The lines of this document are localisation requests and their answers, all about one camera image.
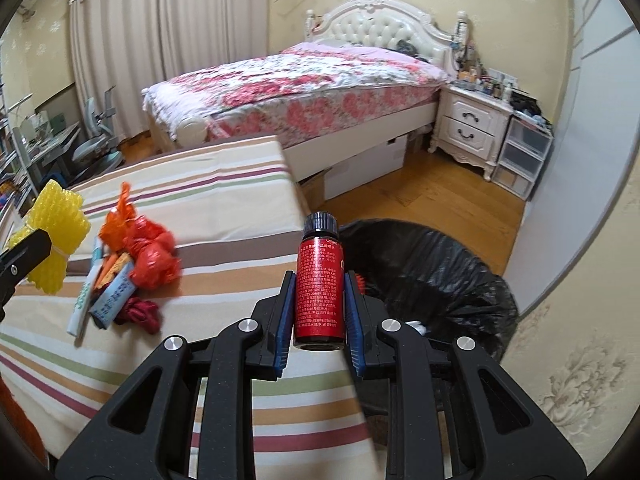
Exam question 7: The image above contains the white wardrobe door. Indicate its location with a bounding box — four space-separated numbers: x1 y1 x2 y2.
502 0 640 311

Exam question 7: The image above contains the clear plastic drawer unit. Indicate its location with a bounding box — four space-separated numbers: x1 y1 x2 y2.
492 115 555 198

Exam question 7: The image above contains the red label glass bottle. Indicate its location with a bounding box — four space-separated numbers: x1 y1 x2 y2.
292 212 347 352

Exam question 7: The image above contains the bed with floral quilt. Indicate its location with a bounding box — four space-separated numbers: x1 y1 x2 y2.
141 42 451 143

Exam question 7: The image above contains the blue grey sachet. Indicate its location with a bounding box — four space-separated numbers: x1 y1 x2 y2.
89 260 136 331

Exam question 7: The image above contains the orange sachet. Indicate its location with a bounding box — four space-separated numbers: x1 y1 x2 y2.
95 252 132 291

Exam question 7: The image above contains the white nightstand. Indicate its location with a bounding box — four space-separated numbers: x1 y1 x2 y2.
429 82 516 181

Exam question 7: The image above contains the orange cloth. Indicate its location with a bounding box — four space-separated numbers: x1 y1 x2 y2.
0 380 46 461

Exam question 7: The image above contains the white bed frame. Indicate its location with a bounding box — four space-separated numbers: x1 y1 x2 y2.
145 85 443 181

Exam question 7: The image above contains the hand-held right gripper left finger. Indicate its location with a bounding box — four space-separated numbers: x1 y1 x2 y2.
55 270 301 480

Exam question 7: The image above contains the white and teal stick sachet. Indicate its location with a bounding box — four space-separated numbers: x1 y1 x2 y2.
67 237 104 346

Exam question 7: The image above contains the grey office chair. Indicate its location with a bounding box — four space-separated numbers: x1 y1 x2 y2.
72 87 126 176

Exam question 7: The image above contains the grey desk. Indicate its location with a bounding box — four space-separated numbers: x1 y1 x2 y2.
10 110 83 191

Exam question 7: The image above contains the red plastic bag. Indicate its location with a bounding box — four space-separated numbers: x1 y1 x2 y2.
122 215 181 291

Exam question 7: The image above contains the striped bed sheet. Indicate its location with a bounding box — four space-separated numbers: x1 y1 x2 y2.
0 135 391 466

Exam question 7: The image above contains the white tufted headboard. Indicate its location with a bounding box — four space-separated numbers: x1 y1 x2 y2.
305 0 473 73

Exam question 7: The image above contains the beige curtain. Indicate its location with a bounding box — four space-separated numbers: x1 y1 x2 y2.
67 0 273 143

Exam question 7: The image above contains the yellow foam fruit net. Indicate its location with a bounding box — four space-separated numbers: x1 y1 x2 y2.
9 178 92 296

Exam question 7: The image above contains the dark items pile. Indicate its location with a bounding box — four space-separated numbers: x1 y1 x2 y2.
510 90 553 128

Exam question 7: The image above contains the orange plastic bag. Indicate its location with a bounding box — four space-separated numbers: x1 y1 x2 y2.
99 182 138 253

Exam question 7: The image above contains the white storage box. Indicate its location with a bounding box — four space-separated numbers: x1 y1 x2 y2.
322 135 407 198

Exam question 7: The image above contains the dark red wrapper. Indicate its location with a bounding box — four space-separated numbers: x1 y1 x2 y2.
114 296 162 335

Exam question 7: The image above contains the cluster of small bottles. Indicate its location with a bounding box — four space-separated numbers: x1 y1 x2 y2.
450 20 518 101

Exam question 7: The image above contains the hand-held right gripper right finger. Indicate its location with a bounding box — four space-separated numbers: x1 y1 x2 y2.
342 272 588 480

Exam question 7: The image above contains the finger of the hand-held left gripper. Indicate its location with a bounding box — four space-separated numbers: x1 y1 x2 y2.
0 230 53 311

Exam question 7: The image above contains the brown cardboard box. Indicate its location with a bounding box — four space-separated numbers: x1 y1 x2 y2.
300 167 331 211

